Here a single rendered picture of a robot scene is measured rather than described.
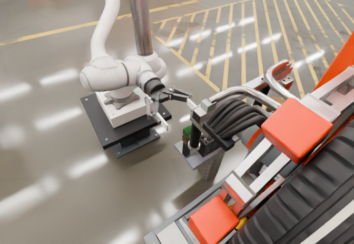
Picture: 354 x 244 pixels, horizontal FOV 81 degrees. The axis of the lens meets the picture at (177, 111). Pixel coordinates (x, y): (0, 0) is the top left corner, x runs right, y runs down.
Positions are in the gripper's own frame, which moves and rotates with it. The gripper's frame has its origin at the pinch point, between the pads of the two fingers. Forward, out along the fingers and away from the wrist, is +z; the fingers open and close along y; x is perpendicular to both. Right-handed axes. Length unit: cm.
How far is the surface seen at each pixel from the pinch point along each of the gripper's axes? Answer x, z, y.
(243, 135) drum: 2.4, 18.6, -10.6
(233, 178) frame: 14.1, 29.6, 9.0
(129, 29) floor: -82, -232, -82
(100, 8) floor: -82, -322, -74
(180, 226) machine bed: -77, 15, 7
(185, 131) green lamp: -17.2, -4.5, -6.1
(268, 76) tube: 18.2, 13.2, -21.5
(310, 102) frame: 28.9, 30.0, -6.5
